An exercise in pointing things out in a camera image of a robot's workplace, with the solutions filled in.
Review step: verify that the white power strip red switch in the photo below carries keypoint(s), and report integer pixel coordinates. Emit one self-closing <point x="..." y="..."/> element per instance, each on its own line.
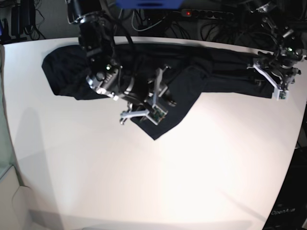
<point x="205" y="14"/>

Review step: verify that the black OpenArm computer case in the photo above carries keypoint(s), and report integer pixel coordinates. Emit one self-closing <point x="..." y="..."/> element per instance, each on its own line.
<point x="290" y="209"/>

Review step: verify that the blue box on shelf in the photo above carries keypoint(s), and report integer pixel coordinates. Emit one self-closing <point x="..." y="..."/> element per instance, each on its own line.
<point x="149" y="4"/>

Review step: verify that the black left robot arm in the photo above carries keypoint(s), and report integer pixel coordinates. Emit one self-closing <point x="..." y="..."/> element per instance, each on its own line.
<point x="287" y="44"/>

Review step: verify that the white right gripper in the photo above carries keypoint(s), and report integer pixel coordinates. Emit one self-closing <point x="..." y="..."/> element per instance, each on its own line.
<point x="143" y="98"/>

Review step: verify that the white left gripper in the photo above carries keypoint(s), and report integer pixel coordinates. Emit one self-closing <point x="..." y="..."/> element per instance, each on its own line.
<point x="279" y="74"/>

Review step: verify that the dark navy long-sleeve shirt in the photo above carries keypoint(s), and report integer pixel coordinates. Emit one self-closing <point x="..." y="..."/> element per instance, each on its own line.
<point x="192" y="71"/>

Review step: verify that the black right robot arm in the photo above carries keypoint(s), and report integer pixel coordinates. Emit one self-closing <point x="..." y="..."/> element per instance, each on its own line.
<point x="107" y="75"/>

